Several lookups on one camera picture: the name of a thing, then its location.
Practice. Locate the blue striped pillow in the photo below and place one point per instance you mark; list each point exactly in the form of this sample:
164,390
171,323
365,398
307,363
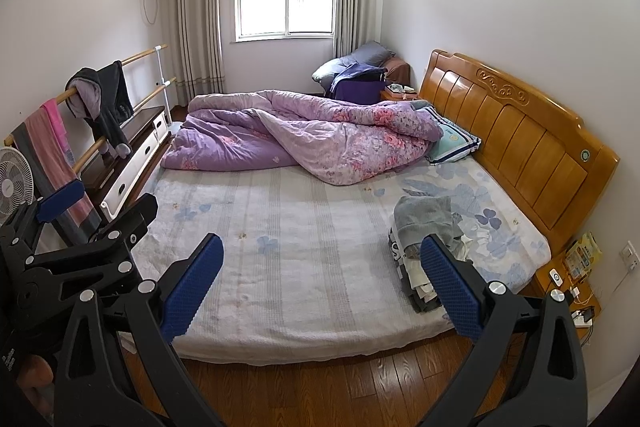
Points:
455,139

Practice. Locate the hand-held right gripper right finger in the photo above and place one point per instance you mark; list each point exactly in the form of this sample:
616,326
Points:
452,287

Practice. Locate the white wall socket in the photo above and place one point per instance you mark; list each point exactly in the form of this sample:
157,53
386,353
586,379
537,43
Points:
629,255

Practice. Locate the person's left hand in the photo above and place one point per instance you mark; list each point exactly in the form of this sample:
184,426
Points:
36,374

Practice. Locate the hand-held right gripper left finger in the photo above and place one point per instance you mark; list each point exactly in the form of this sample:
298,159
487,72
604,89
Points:
195,287

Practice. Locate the grey garment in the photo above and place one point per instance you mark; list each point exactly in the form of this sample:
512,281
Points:
425,217

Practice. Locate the wooden nightstand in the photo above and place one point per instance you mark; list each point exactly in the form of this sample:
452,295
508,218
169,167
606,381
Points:
397,97
595,302

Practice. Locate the blue-grey pillows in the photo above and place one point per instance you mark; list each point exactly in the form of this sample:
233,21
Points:
370,54

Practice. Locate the dark cabinet with white drawers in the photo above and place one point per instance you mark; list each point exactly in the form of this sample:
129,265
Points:
135,152

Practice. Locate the wooden headboard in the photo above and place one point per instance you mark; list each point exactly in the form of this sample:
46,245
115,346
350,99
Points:
525,142

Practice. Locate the black power adapter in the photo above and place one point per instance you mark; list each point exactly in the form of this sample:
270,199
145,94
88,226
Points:
584,314

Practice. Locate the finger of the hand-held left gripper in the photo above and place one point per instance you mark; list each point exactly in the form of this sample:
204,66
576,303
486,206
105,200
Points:
60,200
140,214

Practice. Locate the stack of folded clothes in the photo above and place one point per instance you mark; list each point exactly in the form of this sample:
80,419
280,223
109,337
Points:
415,277

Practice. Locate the black jacket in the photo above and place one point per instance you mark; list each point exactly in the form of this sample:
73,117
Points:
112,102

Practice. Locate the purple floral quilt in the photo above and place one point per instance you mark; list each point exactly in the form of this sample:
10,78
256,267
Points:
250,142

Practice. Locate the bed with pale floral sheet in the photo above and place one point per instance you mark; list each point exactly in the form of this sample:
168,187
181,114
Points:
300,232

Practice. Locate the dark purple bag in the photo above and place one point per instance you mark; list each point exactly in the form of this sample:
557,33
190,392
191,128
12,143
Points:
357,89

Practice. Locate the yellow packet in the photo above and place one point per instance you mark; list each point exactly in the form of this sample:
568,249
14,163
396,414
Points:
582,254

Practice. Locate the wooden rail clothes rack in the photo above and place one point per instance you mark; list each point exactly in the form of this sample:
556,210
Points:
145,53

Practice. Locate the pink striped towel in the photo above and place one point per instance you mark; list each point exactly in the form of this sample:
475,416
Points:
50,157

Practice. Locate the white fan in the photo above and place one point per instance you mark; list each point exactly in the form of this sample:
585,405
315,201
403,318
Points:
12,187

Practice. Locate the brown covered chair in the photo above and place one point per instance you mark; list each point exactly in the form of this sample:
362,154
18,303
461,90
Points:
400,69

